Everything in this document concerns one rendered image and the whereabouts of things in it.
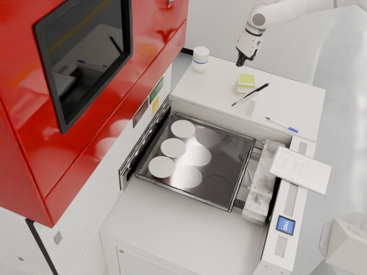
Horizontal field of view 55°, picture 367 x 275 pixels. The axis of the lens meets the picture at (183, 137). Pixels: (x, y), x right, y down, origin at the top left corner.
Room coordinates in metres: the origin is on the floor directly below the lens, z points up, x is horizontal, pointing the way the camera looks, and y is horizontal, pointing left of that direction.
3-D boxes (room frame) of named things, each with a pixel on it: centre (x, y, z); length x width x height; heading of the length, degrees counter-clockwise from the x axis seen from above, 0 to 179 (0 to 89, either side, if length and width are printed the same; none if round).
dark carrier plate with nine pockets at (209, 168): (0.87, -0.07, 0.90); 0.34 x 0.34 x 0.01; 73
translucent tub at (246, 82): (1.21, -0.24, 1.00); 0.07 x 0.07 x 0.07; 1
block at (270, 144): (0.97, -0.37, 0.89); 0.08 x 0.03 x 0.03; 73
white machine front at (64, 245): (0.75, 0.20, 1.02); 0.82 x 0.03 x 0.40; 163
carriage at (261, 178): (0.81, -0.33, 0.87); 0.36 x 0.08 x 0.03; 163
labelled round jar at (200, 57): (1.34, -0.04, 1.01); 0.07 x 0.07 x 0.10
